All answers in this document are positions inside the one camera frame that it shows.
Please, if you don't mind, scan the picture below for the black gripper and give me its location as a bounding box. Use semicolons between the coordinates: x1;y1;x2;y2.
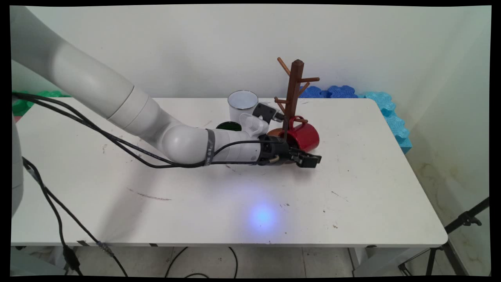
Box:
258;134;322;169

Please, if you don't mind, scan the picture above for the red enamel mug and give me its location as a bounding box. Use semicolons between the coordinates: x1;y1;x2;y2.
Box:
278;116;320;153

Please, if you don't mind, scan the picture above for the blue foam puzzle mat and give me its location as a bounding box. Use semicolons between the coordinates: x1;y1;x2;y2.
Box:
327;85;359;98
299;86;328;98

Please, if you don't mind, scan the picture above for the brown wooden mug tree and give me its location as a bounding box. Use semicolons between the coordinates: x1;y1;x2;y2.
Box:
267;58;321;138

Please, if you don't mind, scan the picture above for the white enamel mug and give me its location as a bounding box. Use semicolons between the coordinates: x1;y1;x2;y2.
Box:
228;90;260;126

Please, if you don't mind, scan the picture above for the dark green mug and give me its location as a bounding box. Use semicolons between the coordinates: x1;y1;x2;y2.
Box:
216;121;243;132

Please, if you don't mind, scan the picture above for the cyan foam puzzle mat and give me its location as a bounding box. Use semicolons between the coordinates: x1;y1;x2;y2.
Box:
386;114;412;154
358;92;396;117

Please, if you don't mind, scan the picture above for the white table leg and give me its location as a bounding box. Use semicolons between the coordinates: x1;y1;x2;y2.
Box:
348;247;431;277

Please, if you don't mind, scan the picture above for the black tripod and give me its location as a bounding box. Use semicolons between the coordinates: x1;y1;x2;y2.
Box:
398;196;490;277

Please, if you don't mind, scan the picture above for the green foam puzzle mat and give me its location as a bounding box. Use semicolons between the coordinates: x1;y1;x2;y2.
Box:
12;91;71;117

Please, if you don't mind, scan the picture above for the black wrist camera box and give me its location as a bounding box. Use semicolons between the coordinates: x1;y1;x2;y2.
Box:
252;103;283;123

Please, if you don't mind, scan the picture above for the white ribbed camera mount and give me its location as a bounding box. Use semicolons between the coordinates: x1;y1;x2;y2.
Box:
239;113;270;137

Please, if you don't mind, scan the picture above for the black cable strap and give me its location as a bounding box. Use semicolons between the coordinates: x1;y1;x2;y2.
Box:
205;129;216;166

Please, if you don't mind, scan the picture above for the black floor cable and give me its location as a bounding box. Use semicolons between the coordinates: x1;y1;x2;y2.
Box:
164;247;238;278

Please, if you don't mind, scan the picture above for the black hanging cable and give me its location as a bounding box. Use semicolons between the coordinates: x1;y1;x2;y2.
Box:
23;157;128;277

